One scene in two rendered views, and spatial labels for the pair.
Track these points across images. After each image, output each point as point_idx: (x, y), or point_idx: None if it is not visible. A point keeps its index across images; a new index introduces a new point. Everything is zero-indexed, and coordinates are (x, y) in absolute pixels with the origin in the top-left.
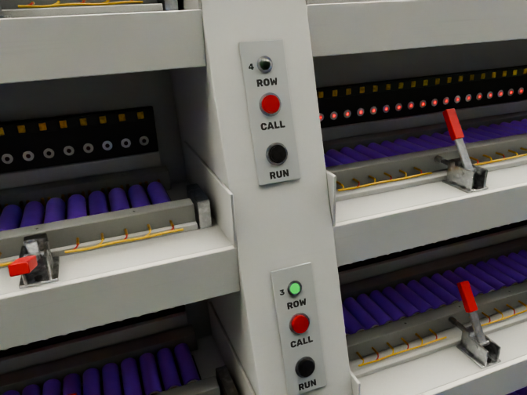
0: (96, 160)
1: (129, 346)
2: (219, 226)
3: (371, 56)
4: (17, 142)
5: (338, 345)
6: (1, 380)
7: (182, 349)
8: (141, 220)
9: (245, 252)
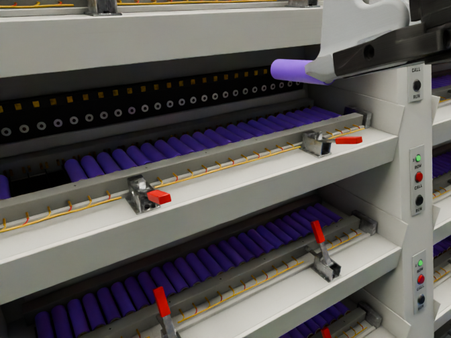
0: (275, 94)
1: (290, 206)
2: (374, 127)
3: None
4: (241, 82)
5: (429, 188)
6: (233, 228)
7: (321, 205)
8: (342, 124)
9: (401, 139)
